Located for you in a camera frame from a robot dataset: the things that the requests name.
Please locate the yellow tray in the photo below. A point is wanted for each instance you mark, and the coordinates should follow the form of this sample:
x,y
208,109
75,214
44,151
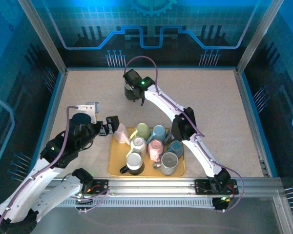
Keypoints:
x,y
149,171

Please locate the light blue mug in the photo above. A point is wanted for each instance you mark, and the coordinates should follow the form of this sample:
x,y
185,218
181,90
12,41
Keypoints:
x,y
159,133

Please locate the aluminium corner post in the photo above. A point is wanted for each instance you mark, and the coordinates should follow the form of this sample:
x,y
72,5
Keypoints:
x,y
258,36
44,36

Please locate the black base connector block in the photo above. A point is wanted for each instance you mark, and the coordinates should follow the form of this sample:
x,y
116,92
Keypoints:
x,y
221,204

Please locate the blue floral mug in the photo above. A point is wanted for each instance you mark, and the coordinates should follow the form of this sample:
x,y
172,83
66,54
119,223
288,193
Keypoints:
x,y
175,148

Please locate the dark green mug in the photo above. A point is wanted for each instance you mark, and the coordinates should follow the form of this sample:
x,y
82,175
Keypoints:
x,y
130,95

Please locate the black mug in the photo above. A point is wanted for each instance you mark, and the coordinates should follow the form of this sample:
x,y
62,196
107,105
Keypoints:
x,y
134,163

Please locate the aluminium front rail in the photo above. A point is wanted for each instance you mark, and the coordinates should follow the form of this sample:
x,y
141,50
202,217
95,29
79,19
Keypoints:
x,y
151,187

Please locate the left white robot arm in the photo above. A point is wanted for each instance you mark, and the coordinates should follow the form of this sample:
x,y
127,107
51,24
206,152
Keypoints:
x,y
39,178

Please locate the light green mug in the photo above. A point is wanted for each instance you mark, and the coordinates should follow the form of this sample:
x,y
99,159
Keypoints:
x,y
142,128

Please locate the aluminium side rail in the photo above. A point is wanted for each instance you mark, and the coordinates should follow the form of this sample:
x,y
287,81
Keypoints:
x,y
241,78
57,97

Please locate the white mug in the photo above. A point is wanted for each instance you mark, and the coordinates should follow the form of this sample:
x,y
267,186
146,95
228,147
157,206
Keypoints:
x,y
138,144

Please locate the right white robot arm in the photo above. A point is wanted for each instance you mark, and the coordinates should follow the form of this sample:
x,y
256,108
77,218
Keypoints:
x,y
161,100

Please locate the pale pink mug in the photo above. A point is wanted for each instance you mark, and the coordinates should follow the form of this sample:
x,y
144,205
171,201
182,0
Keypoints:
x,y
120,135

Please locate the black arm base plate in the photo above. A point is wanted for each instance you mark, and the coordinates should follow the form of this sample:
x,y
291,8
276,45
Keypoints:
x,y
200,187
102,186

